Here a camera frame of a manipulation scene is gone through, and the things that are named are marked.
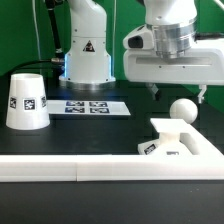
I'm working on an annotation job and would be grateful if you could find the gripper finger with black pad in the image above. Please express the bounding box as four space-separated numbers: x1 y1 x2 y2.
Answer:
146 83 161 101
198 85 207 104

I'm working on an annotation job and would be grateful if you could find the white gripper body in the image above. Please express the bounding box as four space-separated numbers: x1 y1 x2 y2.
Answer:
123 25 224 85

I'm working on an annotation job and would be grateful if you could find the white lamp bulb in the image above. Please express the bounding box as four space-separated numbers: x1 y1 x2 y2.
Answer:
170 98 198 124

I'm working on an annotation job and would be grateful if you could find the white lamp base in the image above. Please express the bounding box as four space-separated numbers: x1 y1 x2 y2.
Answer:
137 117 198 156

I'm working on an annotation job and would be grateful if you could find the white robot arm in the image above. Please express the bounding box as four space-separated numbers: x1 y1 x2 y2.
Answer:
59 0 224 93

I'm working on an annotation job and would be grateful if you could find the white lamp shade cone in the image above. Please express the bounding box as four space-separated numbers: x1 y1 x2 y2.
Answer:
6 73 50 130

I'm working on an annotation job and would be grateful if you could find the white marker sheet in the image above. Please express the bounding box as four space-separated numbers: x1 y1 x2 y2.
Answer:
48 100 130 116

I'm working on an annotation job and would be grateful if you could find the white L-shaped fence wall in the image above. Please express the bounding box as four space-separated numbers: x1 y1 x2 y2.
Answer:
0 124 224 182

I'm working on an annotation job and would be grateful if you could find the black cable hose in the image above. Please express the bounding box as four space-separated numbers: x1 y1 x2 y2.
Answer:
6 0 67 79

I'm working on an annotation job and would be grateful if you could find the thin white cable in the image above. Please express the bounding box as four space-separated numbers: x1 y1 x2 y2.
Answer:
31 0 42 62

